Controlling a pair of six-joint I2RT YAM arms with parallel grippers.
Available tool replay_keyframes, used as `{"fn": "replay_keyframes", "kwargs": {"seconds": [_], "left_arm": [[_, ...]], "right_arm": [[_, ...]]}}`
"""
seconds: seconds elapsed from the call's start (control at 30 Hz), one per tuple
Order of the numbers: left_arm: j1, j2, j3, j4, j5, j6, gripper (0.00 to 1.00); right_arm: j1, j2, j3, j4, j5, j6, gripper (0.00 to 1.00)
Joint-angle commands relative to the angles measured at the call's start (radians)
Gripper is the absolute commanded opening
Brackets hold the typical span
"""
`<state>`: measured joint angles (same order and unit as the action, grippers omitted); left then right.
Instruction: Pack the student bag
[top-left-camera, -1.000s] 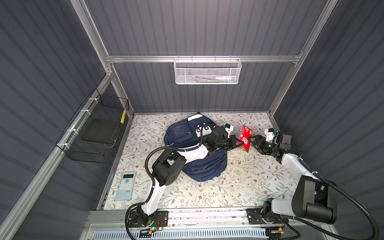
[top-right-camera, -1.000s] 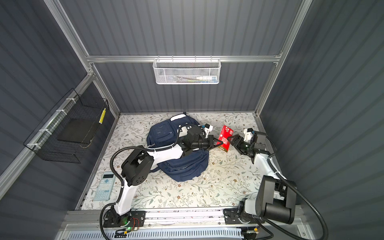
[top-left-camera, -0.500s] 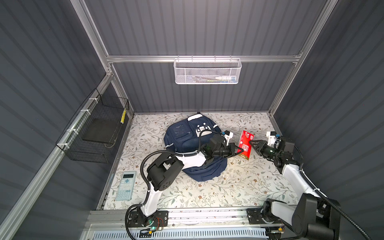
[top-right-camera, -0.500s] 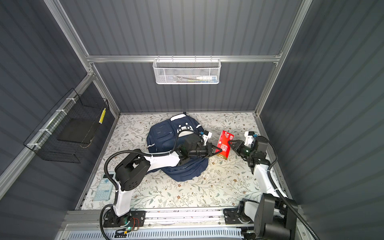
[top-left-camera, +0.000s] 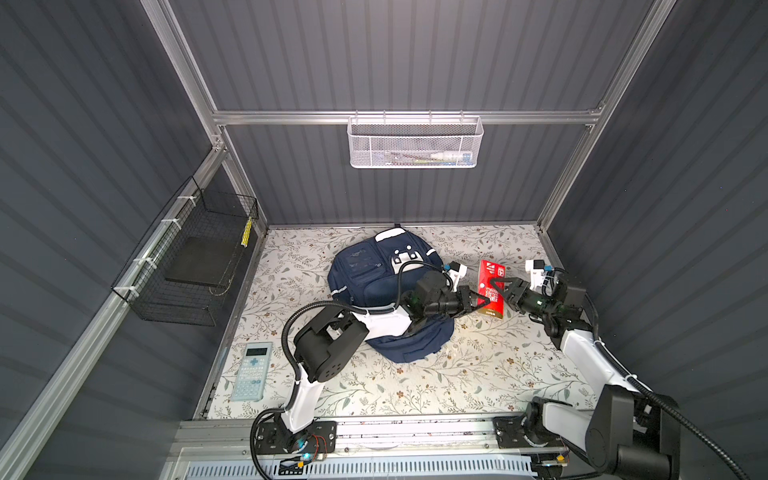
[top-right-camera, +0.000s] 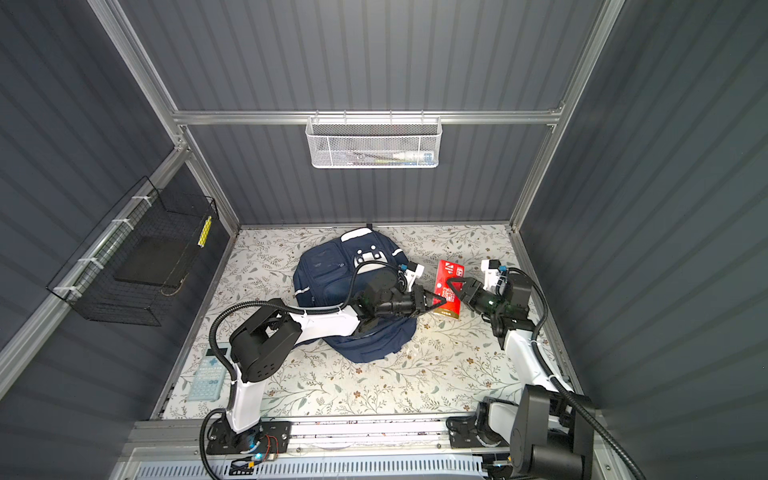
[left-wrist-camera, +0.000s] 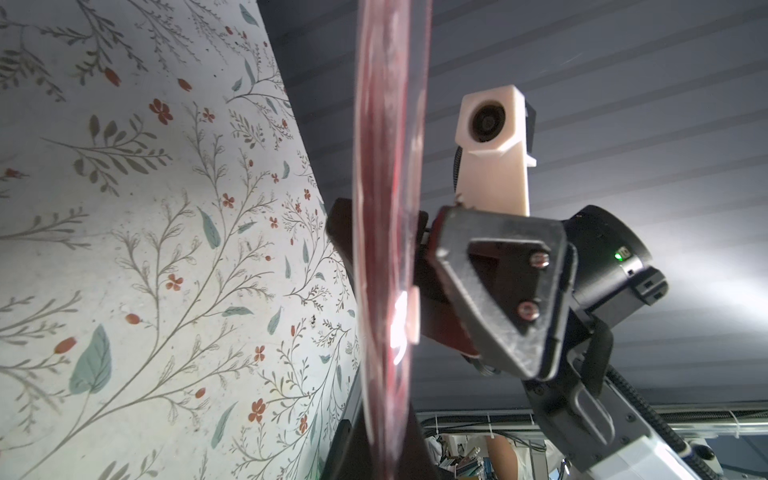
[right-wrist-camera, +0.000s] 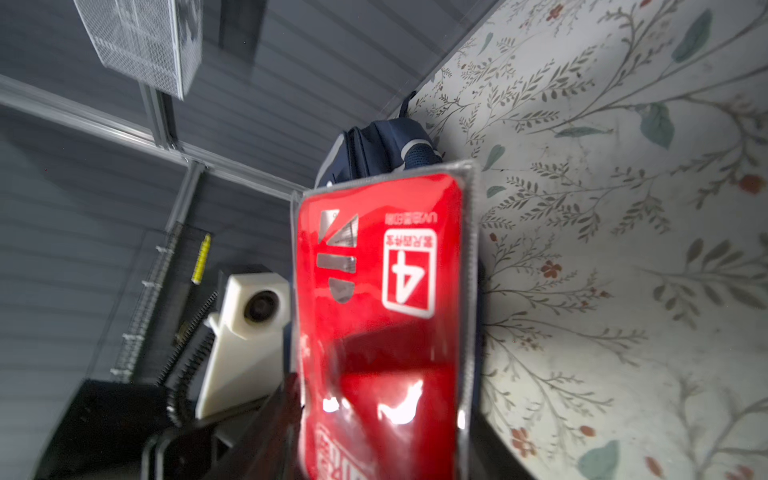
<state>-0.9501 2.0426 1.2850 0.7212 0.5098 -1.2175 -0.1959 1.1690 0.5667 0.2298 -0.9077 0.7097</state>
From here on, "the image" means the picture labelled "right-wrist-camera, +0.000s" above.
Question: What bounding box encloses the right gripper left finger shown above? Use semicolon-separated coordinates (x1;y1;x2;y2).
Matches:
203;373;303;480

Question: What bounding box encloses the navy blue student backpack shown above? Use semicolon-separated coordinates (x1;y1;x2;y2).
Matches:
314;95;443;188

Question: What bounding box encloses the white wire mesh basket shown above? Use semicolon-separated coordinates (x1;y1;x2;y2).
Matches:
74;0;203;100

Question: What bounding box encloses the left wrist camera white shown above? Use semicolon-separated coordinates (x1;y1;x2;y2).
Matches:
195;272;292;419

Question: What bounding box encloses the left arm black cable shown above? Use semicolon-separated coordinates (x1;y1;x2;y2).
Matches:
155;290;220;428

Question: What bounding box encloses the red card pack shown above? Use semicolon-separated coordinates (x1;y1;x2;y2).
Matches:
292;160;478;479

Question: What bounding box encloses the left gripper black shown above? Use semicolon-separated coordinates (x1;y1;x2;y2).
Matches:
33;380;271;479

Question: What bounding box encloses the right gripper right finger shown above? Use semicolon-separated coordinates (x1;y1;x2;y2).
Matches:
469;411;533;480

